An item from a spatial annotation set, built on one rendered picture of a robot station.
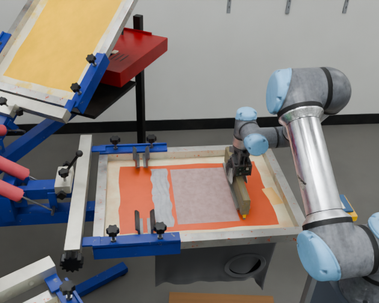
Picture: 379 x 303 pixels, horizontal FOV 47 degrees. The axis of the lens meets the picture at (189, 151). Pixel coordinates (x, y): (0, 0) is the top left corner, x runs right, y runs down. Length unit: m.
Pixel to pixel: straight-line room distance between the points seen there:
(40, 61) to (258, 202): 1.27
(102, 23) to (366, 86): 2.72
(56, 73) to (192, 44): 1.65
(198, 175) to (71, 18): 1.08
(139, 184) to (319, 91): 0.95
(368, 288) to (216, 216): 0.72
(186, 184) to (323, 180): 0.88
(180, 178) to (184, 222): 0.27
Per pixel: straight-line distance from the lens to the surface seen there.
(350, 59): 4.10
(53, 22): 2.43
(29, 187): 1.75
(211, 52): 3.67
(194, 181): 1.85
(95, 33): 2.28
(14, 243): 3.04
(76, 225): 1.55
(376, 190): 3.67
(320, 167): 1.07
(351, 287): 1.19
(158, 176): 1.86
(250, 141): 1.47
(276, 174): 1.89
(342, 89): 1.18
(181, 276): 1.82
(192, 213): 1.70
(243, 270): 1.84
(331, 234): 1.02
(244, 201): 1.63
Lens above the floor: 2.12
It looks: 35 degrees down
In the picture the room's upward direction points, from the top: 3 degrees clockwise
